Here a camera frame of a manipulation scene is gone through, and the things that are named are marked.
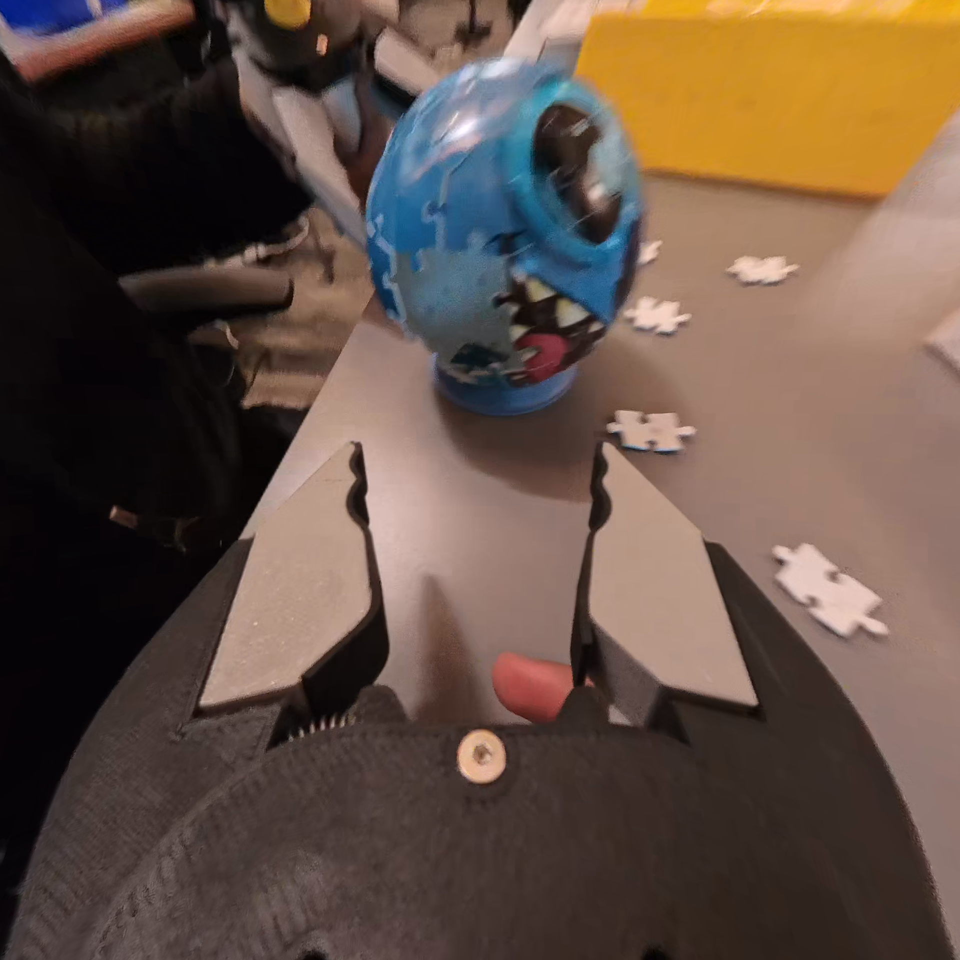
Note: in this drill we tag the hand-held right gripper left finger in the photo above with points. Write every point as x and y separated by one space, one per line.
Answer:
300 600

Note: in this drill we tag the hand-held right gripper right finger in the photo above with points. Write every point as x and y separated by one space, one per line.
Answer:
667 607

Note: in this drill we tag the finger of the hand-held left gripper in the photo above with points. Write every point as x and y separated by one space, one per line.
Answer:
322 157
409 64

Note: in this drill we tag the blue puzzle ball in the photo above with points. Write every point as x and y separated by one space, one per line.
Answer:
465 187

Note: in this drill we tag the blue ball stand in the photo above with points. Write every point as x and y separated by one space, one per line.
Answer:
487 394

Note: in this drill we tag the white puzzle piece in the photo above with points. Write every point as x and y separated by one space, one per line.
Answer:
656 315
651 431
825 589
649 252
761 270

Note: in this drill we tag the person's left forearm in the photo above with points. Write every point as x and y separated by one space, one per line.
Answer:
150 165

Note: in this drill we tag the person's right hand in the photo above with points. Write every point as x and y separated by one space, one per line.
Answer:
532 686

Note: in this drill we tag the wooden edged desk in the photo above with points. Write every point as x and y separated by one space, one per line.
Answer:
97 52

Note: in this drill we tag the blue plastic bin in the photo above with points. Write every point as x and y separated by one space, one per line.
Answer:
67 15

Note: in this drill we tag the yellow plastic bin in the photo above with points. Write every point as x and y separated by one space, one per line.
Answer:
750 90

